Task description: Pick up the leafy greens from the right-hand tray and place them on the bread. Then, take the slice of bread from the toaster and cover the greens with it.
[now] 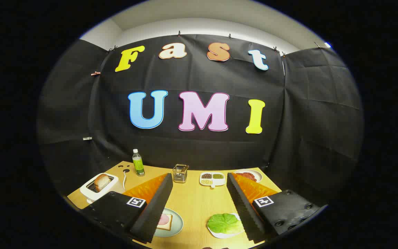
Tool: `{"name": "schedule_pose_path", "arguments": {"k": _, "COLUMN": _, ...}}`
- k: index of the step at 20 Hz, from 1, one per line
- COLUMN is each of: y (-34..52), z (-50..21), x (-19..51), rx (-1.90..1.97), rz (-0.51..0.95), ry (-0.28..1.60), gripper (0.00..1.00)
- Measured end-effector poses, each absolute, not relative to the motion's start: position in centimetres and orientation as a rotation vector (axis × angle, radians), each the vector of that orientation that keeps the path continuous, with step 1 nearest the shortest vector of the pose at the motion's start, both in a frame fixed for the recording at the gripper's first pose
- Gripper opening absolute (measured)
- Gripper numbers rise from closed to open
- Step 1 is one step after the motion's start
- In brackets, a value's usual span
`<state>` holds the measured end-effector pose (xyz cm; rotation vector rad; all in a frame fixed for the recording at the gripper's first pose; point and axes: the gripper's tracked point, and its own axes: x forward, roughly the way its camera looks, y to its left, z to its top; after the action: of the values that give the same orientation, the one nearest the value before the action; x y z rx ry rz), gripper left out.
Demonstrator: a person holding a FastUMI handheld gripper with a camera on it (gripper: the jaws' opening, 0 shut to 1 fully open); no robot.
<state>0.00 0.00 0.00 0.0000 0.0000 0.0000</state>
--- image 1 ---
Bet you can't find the white toaster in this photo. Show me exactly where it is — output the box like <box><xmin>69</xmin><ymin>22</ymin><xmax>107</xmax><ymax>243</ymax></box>
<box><xmin>80</xmin><ymin>173</ymin><xmax>125</xmax><ymax>203</ymax></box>

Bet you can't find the brown meat piece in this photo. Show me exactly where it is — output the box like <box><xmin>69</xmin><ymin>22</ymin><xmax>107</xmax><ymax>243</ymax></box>
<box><xmin>236</xmin><ymin>172</ymin><xmax>257</xmax><ymax>182</ymax></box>

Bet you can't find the metal wire utensil holder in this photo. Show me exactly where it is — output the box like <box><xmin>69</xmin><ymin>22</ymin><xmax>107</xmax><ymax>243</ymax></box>
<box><xmin>172</xmin><ymin>164</ymin><xmax>190</xmax><ymax>183</ymax></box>

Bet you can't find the white oval plate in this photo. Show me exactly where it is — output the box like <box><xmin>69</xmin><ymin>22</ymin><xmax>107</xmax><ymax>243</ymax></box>
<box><xmin>233</xmin><ymin>169</ymin><xmax>263</xmax><ymax>183</ymax></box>

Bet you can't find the black backdrop cloth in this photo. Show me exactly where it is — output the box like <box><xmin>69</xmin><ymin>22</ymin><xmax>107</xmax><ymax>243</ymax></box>
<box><xmin>37</xmin><ymin>34</ymin><xmax>364</xmax><ymax>208</ymax></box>

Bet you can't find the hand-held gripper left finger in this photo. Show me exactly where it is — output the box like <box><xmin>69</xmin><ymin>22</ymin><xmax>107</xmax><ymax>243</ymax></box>
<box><xmin>80</xmin><ymin>173</ymin><xmax>173</xmax><ymax>244</ymax></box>

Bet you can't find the light green round plate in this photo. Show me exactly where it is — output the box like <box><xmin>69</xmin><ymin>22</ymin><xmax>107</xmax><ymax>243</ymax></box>
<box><xmin>153</xmin><ymin>207</ymin><xmax>184</xmax><ymax>238</ymax></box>

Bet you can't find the green lettuce leaf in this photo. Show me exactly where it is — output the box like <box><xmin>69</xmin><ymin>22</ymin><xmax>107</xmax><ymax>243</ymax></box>
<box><xmin>207</xmin><ymin>213</ymin><xmax>243</xmax><ymax>234</ymax></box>

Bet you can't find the white divided dish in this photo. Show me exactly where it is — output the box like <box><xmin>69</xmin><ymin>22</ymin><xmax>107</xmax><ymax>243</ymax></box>
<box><xmin>199</xmin><ymin>172</ymin><xmax>226</xmax><ymax>188</ymax></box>

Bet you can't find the plain bread slice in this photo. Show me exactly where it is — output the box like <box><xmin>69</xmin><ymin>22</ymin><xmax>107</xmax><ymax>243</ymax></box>
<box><xmin>94</xmin><ymin>174</ymin><xmax>111</xmax><ymax>192</ymax></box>

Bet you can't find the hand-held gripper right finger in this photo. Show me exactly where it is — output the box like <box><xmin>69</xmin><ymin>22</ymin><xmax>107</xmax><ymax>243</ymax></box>
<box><xmin>226</xmin><ymin>172</ymin><xmax>328</xmax><ymax>243</ymax></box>

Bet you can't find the white square plate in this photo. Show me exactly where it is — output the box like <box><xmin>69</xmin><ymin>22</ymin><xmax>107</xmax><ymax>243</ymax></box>
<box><xmin>207</xmin><ymin>213</ymin><xmax>246</xmax><ymax>239</ymax></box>

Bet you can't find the green label plastic bottle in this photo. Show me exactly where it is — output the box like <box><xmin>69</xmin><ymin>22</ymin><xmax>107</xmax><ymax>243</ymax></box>
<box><xmin>132</xmin><ymin>149</ymin><xmax>145</xmax><ymax>177</ymax></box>

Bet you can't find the bread slice under ham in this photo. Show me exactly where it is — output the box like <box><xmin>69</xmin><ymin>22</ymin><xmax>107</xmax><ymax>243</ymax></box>
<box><xmin>157</xmin><ymin>213</ymin><xmax>173</xmax><ymax>231</ymax></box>

